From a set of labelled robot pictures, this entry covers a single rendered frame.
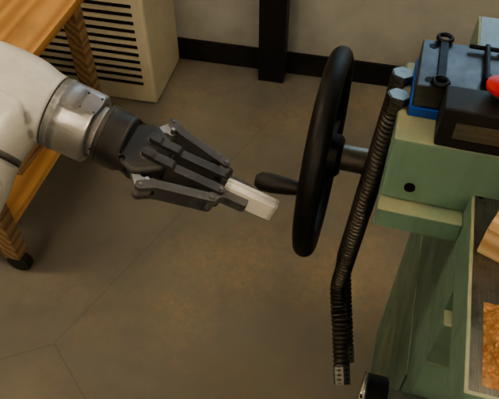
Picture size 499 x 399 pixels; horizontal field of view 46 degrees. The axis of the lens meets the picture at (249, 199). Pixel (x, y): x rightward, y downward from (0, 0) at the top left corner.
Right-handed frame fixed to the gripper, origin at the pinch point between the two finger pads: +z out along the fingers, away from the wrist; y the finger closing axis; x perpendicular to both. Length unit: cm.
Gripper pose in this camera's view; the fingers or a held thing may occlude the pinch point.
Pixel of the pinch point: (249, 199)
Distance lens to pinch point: 74.5
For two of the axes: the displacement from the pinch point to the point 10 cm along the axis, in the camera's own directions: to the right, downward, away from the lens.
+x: -3.3, 5.5, 7.7
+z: 9.1, 4.1, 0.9
